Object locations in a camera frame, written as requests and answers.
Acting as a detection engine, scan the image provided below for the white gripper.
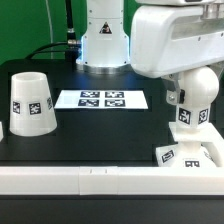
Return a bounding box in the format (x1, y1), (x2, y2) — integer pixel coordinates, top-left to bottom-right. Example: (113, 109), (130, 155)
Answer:
(130, 5), (224, 104)

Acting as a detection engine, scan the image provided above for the white lamp bulb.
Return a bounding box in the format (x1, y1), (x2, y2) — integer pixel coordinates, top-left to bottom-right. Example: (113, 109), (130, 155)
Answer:
(176, 66), (219, 132)

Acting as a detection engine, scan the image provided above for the white lamp base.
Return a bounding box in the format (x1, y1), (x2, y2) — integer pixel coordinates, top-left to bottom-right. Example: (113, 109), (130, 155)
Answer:
(156, 122), (218, 168)

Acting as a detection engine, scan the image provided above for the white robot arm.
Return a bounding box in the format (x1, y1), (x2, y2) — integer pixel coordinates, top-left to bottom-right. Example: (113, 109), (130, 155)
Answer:
(77, 0), (224, 78)

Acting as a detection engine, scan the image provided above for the white lamp shade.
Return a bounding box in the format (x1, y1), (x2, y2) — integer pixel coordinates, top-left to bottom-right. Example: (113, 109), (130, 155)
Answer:
(9, 72), (57, 137)

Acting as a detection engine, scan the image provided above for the white marker sheet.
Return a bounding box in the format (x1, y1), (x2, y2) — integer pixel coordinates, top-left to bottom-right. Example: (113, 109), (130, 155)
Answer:
(55, 90), (148, 109)

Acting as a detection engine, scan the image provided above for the white right rail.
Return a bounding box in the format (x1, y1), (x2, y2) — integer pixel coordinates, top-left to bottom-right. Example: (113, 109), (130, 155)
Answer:
(208, 129), (224, 168)

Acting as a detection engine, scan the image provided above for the white rail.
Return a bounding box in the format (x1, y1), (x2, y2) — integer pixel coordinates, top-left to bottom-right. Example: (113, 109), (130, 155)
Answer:
(0, 166), (224, 196)
(0, 121), (4, 142)
(208, 129), (224, 168)

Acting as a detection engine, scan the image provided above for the black cable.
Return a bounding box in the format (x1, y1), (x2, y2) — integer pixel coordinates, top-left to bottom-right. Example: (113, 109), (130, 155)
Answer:
(24, 0), (83, 61)

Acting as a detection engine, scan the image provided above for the white front rail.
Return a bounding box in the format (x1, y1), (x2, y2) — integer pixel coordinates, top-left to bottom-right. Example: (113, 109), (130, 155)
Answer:
(0, 166), (224, 196)

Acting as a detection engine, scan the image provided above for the white left rail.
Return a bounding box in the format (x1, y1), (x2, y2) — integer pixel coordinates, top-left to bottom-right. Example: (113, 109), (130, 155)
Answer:
(0, 121), (4, 142)

